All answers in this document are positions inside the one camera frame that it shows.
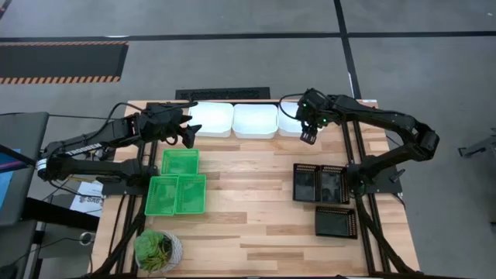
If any black tripod stand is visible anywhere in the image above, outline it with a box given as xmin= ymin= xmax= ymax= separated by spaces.
xmin=457 ymin=127 xmax=496 ymax=160

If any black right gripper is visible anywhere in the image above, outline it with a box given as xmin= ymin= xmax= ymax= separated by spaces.
xmin=296 ymin=88 xmax=331 ymax=146

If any white plastic bin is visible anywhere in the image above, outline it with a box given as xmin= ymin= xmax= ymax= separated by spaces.
xmin=232 ymin=103 xmax=279 ymax=140
xmin=277 ymin=102 xmax=322 ymax=138
xmin=188 ymin=102 xmax=235 ymax=139

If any black hazard striped floor ramp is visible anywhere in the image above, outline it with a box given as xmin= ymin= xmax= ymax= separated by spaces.
xmin=0 ymin=41 xmax=129 ymax=85

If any green plastic mesh basket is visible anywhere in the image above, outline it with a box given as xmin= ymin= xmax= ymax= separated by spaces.
xmin=160 ymin=148 xmax=201 ymax=177
xmin=144 ymin=175 xmax=179 ymax=217
xmin=174 ymin=174 xmax=207 ymax=215

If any grey tape roll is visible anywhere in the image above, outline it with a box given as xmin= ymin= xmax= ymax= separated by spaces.
xmin=78 ymin=231 xmax=97 ymax=246

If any potted green succulent plant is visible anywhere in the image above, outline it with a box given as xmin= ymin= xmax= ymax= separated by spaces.
xmin=133 ymin=229 xmax=184 ymax=274

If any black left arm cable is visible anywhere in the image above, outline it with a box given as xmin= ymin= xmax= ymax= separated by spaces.
xmin=101 ymin=101 xmax=199 ymax=127

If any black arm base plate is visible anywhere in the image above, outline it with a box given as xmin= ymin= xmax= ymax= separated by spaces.
xmin=347 ymin=163 xmax=404 ymax=195
xmin=101 ymin=180 xmax=157 ymax=197

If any white printed paper sheet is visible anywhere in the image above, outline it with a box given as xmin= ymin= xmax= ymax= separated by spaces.
xmin=69 ymin=181 xmax=105 ymax=219

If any black plastic mesh basket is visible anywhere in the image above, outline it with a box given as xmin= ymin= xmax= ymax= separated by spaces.
xmin=314 ymin=205 xmax=358 ymax=239
xmin=319 ymin=164 xmax=350 ymax=205
xmin=292 ymin=163 xmax=322 ymax=203

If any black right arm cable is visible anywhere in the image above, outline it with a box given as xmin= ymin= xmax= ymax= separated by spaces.
xmin=278 ymin=92 xmax=307 ymax=121

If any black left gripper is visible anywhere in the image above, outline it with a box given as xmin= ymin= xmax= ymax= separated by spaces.
xmin=138 ymin=102 xmax=203 ymax=150

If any grey side cart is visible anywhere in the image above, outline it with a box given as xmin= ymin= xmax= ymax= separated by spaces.
xmin=0 ymin=112 xmax=50 ymax=229

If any black floor vent grate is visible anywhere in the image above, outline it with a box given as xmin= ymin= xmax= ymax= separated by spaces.
xmin=174 ymin=86 xmax=271 ymax=102

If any black aluminium table frame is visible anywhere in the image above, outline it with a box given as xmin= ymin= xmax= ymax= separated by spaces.
xmin=340 ymin=118 xmax=418 ymax=277
xmin=91 ymin=141 xmax=160 ymax=278

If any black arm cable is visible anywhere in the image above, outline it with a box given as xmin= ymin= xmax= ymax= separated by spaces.
xmin=278 ymin=92 xmax=307 ymax=121
xmin=101 ymin=101 xmax=199 ymax=127

